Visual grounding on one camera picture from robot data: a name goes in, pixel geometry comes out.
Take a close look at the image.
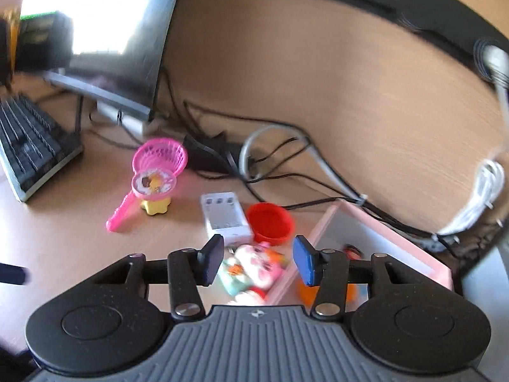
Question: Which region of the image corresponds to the red toy bowl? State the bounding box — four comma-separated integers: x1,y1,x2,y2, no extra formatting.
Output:
246,203,296,247

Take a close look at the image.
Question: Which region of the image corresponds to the black chair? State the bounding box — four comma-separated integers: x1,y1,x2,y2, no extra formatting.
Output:
0,10,74,88

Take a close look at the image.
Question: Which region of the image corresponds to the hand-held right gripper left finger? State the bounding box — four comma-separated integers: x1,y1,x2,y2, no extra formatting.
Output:
91,234,226,321

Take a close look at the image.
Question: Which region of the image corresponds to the pink cardboard box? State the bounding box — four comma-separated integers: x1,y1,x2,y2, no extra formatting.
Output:
270,200,454,307

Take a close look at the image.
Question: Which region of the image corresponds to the yellow figure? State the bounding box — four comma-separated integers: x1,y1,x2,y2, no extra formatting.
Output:
6,18,21,62

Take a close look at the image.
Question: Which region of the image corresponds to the pink toy basket scoop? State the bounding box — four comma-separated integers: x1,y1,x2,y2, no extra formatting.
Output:
107,138,188,233

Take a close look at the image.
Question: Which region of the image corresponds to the wooden desktop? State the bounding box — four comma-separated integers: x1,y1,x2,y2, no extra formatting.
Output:
0,74,462,351

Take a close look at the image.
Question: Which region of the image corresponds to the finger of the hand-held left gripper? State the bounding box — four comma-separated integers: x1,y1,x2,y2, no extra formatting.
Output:
0,263,29,286

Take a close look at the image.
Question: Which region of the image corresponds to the white battery charger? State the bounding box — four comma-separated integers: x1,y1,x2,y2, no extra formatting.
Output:
200,192,254,245

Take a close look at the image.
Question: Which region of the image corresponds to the black cable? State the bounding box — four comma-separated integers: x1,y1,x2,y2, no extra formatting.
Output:
242,167,442,245
183,101,319,160
75,95,160,152

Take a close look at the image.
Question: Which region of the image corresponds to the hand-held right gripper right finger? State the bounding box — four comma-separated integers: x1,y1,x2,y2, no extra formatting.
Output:
293,236,436,321

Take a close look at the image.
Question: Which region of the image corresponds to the black power adapter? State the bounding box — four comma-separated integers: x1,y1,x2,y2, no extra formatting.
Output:
184,133,243,176

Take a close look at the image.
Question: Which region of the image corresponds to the orange toy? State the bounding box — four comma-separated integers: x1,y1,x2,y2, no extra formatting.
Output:
296,280,356,307

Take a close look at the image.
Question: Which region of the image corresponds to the white cable bundle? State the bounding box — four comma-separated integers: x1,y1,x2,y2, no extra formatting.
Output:
435,42,509,236

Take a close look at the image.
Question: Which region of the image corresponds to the cartoon printed snack packet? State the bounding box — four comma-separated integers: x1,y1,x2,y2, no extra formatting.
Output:
217,244,291,305

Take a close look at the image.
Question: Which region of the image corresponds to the grey cable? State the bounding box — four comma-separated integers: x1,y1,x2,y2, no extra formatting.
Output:
241,124,366,203

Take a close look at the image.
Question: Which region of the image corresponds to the yellow toy cupcake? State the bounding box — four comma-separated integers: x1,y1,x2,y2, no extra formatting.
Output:
140,197,172,216

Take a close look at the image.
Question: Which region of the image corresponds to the black keyboard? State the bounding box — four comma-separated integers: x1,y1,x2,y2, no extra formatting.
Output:
0,93,84,203

